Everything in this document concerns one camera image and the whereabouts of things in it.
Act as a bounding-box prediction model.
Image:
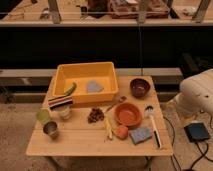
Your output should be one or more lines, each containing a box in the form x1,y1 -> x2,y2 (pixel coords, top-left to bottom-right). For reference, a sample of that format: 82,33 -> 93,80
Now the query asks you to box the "blue sponge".
129,127 -> 152,144

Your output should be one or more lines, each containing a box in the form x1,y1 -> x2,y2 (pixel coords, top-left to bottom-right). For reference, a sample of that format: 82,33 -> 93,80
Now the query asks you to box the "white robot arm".
169,69 -> 213,125

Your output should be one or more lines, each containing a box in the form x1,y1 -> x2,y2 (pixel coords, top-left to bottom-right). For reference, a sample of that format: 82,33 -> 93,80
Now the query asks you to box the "dark purple bowl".
130,78 -> 150,98

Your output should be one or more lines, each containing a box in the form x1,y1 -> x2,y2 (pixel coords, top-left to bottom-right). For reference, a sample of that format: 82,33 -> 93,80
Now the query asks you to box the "orange bowl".
114,102 -> 142,127

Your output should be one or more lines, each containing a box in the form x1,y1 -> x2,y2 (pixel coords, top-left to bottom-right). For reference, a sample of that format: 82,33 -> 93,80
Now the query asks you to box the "yellow plastic bin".
52,62 -> 118,104

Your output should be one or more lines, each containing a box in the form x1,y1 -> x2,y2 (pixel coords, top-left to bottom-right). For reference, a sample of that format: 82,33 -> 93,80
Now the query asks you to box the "grey blue cloth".
86,80 -> 103,93

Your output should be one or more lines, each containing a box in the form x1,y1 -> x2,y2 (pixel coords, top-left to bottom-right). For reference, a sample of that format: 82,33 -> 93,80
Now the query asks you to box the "wooden spoon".
105,96 -> 127,113

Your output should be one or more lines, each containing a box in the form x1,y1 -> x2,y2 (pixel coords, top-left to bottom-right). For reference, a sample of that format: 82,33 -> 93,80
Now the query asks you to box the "bunch of purple grapes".
87,108 -> 104,123

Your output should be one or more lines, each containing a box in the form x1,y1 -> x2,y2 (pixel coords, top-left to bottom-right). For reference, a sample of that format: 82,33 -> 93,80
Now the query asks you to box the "wooden table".
25,75 -> 174,171

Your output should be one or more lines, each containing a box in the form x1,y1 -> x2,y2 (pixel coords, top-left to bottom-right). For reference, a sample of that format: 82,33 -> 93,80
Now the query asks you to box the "orange toy fruit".
114,125 -> 128,140

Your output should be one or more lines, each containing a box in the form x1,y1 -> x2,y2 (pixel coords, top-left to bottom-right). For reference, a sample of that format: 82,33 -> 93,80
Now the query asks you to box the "white dish brush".
145,105 -> 162,149

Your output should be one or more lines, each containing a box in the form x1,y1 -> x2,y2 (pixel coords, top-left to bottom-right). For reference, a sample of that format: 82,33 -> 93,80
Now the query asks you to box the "white cup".
59,107 -> 71,120

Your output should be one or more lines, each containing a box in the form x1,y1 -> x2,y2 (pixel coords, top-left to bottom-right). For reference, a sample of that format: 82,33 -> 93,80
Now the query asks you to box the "green cup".
36,108 -> 51,125

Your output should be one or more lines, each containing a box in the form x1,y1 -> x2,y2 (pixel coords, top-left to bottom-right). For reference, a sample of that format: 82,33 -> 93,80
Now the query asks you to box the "metal cup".
43,121 -> 59,139

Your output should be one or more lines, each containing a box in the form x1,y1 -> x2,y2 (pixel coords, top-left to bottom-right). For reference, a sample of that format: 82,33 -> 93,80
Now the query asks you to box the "black box on floor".
184,123 -> 210,142

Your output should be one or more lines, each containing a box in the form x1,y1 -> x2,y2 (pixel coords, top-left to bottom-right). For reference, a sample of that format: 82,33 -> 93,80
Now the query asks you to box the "black floor cable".
163,115 -> 213,171

